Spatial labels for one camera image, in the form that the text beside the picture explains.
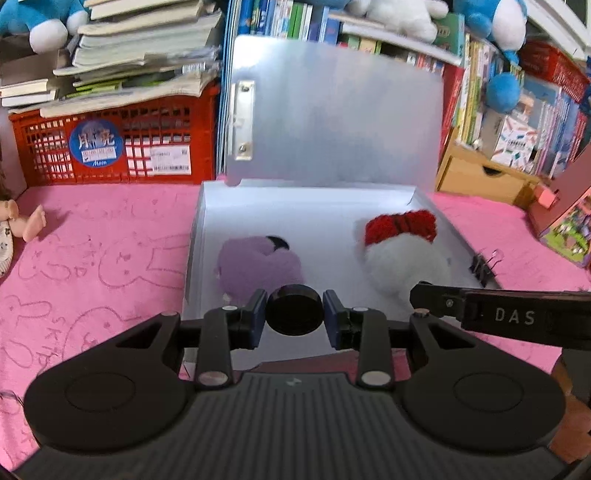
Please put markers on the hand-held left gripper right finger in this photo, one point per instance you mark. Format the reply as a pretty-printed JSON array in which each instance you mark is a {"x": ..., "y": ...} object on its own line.
[{"x": 332, "y": 321}]

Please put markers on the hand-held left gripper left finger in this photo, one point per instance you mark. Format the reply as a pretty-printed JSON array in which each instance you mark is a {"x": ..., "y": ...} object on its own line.
[{"x": 258, "y": 319}]

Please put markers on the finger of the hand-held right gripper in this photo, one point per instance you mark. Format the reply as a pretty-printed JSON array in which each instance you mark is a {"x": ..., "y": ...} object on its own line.
[{"x": 436, "y": 300}]

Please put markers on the black round lid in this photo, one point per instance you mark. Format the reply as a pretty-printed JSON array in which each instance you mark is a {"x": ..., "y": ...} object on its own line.
[
  {"x": 279, "y": 242},
  {"x": 294, "y": 310}
]

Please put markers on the white fluffy ball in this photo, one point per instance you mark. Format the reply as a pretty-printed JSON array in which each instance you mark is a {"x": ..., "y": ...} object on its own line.
[{"x": 401, "y": 265}]

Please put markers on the purple fluffy ball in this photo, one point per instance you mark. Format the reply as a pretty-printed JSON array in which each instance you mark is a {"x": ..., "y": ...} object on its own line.
[{"x": 258, "y": 267}]

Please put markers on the red knitted pouch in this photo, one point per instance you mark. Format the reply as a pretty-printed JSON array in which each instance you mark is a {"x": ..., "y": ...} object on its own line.
[{"x": 401, "y": 226}]

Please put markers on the translucent plastic file box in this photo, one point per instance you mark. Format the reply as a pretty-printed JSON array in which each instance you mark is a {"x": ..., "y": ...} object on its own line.
[{"x": 337, "y": 115}]

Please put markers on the black binder clip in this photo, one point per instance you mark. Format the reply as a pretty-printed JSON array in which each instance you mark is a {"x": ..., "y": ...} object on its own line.
[{"x": 482, "y": 272}]

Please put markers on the pink triangular miniature house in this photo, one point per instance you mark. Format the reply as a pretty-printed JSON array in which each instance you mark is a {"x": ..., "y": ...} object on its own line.
[{"x": 568, "y": 226}]

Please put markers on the wooden drawer organizer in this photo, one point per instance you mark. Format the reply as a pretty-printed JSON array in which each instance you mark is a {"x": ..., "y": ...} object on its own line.
[{"x": 471, "y": 177}]

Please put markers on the pink bunny print blanket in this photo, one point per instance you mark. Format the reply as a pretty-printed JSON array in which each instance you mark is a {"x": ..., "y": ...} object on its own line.
[{"x": 115, "y": 277}]

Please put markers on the white printed cardboard box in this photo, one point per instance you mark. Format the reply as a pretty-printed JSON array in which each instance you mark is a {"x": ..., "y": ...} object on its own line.
[{"x": 517, "y": 143}]

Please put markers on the shelf of picture books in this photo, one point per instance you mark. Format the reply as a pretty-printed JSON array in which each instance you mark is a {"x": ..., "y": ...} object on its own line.
[{"x": 471, "y": 97}]

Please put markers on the blue and white plush toy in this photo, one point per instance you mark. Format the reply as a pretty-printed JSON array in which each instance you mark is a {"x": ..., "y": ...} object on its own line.
[
  {"x": 41, "y": 23},
  {"x": 505, "y": 92}
]

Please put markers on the brown-haired baby doll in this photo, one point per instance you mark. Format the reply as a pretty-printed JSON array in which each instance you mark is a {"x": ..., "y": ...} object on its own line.
[{"x": 33, "y": 224}]

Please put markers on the red mesh basket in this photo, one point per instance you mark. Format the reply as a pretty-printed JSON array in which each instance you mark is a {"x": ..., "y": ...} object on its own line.
[{"x": 558, "y": 69}]

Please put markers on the red plastic crate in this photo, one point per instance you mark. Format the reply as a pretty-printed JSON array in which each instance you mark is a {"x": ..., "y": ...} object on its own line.
[{"x": 46, "y": 152}]

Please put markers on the stack of worn books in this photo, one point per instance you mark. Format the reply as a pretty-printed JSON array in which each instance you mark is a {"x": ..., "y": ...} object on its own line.
[{"x": 138, "y": 46}]

